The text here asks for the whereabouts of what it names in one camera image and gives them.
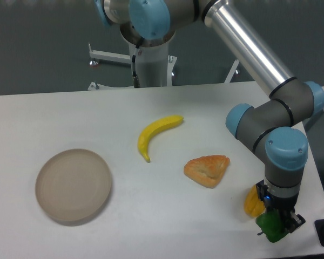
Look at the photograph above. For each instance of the yellow toy banana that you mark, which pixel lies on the yellow toy banana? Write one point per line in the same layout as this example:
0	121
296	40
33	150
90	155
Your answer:
153	129

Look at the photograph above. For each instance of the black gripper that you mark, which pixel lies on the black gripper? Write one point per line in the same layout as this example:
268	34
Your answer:
283	200

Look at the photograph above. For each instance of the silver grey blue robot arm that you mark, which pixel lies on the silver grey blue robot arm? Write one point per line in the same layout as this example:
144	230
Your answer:
268	130

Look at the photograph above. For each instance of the toy pastry turnover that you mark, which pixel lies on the toy pastry turnover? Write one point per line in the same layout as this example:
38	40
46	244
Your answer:
207	171

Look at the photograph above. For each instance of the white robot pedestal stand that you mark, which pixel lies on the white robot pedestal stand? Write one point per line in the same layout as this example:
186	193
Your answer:
190	56

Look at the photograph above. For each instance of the yellow toy bell pepper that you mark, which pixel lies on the yellow toy bell pepper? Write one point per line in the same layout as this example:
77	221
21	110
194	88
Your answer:
253	207

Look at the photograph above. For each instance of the beige round plate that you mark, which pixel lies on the beige round plate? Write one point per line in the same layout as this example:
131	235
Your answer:
72	187

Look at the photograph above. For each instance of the green toy bell pepper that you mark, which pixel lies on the green toy bell pepper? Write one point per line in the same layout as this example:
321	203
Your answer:
271	225

